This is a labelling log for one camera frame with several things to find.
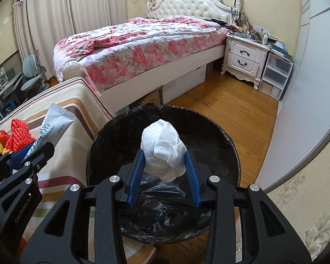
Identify red foam net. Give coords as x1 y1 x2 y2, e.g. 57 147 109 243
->
0 119 35 154

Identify silver milk powder sachet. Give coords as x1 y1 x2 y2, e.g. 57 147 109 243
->
25 104 75 159

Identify white paper towel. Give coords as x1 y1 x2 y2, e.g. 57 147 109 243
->
141 119 187 183

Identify striped bed sheet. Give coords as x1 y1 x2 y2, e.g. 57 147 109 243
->
0 78 156 263

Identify white desk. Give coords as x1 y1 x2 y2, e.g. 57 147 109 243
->
0 68 23 111

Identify grey desk chair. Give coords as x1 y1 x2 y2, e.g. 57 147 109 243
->
21 51 49 94

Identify cardboard box under bed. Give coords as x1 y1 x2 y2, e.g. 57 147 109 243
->
139 87 163 105

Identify white box under bed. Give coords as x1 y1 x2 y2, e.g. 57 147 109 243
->
162 65 206 104

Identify pink floral quilt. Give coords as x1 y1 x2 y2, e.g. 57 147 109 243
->
53 16 229 94

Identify beige curtains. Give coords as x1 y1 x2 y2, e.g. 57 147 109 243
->
13 0 127 79

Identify plastic drawer unit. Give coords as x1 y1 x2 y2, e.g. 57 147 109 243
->
258 51 293 101

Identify white nightstand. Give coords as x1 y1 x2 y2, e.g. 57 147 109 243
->
220 33 270 90

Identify white tufted bed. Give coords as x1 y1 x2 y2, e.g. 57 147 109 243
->
53 0 242 112

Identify white bottle on nightstand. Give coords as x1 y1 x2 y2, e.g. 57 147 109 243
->
262 32 268 45

